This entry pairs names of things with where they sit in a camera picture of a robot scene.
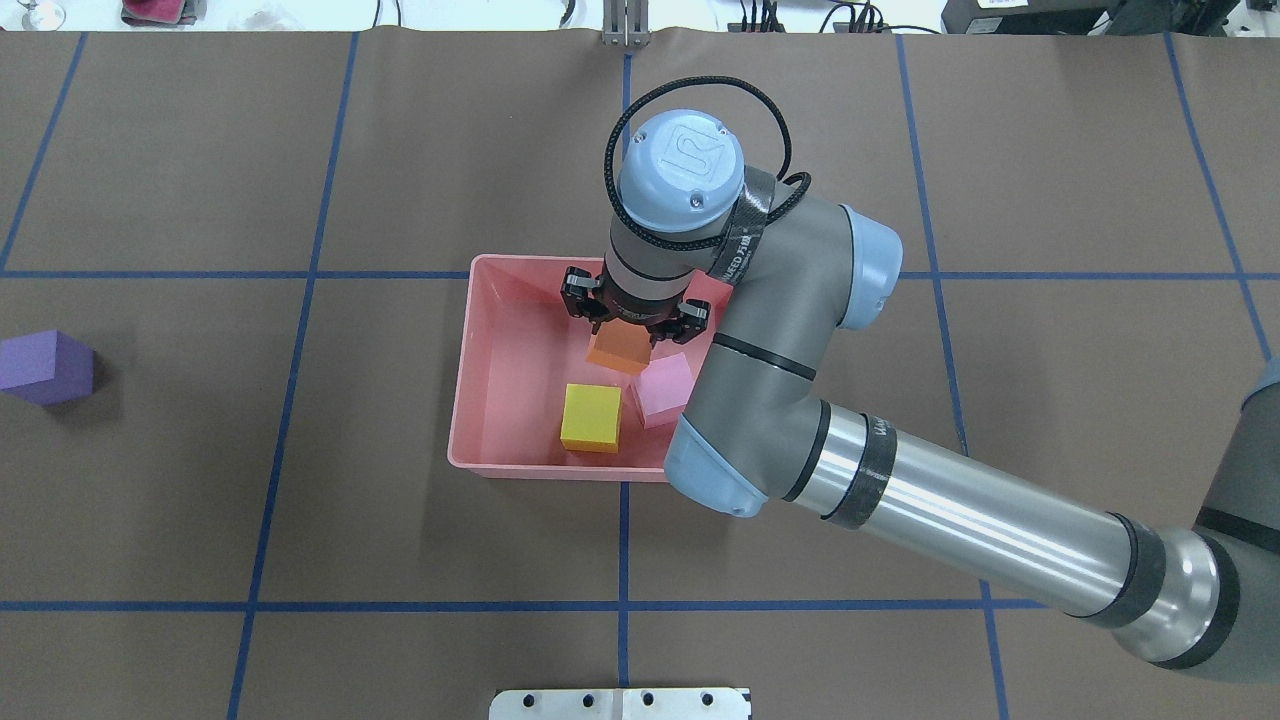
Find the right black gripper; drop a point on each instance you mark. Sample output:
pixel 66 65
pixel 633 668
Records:
pixel 582 297

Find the orange foam block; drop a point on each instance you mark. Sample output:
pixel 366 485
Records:
pixel 621 347

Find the pink foam block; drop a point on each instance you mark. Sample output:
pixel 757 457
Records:
pixel 662 392

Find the yellow foam block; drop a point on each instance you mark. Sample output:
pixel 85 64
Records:
pixel 591 418

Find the purple foam block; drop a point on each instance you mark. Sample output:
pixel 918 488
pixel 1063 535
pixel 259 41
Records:
pixel 47 368

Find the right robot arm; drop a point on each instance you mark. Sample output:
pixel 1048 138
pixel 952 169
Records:
pixel 1200 601

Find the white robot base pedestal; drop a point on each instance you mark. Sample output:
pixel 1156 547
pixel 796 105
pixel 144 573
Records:
pixel 624 703

